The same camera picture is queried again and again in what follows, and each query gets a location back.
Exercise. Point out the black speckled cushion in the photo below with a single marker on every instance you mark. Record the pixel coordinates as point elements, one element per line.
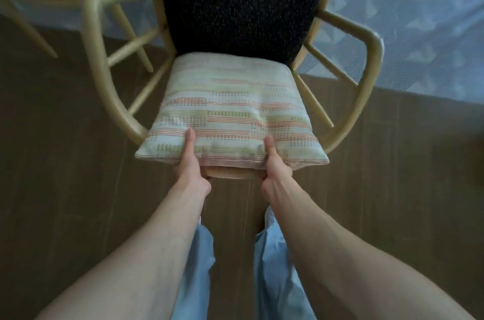
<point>242,2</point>

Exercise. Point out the pale blue patterned rug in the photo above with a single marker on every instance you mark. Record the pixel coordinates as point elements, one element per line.
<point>400,21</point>

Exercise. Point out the person's light blue trousers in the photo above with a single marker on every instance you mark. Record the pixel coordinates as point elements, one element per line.
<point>264,270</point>

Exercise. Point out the person's left forearm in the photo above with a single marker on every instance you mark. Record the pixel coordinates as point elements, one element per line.
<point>128,259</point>

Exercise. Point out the person's left hand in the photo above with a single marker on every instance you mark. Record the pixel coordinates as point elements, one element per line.
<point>192,174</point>

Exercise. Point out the person's right hand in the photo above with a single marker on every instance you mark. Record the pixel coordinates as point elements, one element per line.
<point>278,180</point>

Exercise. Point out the wooden armchair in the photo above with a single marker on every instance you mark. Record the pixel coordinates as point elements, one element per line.
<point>363,78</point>

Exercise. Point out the person's right thumb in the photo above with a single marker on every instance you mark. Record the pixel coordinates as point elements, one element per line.
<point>271,151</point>

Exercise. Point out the person's left thumb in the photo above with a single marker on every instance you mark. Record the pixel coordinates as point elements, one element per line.
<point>189,144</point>

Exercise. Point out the person's right forearm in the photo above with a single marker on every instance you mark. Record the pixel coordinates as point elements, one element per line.
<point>351,259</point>

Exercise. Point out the striped cream cushion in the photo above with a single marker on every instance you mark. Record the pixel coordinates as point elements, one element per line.
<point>230,112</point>

